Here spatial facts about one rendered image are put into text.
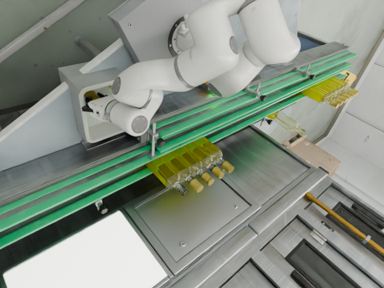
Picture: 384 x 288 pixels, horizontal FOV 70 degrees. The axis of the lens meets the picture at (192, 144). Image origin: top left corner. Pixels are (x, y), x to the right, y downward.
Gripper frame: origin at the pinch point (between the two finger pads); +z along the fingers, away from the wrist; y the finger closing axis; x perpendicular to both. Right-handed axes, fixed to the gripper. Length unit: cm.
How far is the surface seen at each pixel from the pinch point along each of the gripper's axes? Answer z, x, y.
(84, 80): -0.5, 7.2, -2.3
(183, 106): -2.7, -12.4, 35.2
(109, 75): -0.6, 7.1, 6.4
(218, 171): -26, -33, 32
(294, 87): -8, -24, 115
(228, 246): -43, -53, 20
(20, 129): 7.3, -5.0, -23.4
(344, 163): 85, -332, 550
